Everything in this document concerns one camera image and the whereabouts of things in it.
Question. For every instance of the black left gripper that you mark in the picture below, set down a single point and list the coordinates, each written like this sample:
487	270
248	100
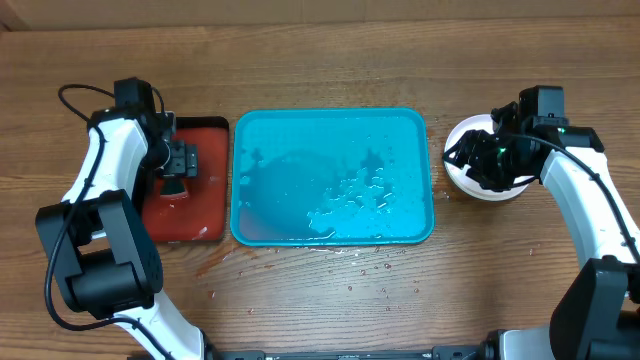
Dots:
184	161

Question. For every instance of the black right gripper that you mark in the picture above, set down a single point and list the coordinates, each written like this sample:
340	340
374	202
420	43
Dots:
469	153

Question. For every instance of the white plate with red stain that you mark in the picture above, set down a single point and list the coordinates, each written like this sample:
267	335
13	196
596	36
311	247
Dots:
458	176

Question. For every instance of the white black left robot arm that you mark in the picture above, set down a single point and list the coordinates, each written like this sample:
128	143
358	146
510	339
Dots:
103	267

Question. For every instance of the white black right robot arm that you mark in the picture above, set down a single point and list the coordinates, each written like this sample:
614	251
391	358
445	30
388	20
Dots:
589	321

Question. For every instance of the black tray with red liquid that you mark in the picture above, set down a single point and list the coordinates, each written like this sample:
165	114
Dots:
201	216

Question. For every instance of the teal plastic tray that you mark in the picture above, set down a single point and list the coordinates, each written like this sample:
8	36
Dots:
331	177

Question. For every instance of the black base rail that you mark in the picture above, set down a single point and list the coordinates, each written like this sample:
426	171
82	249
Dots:
350	354

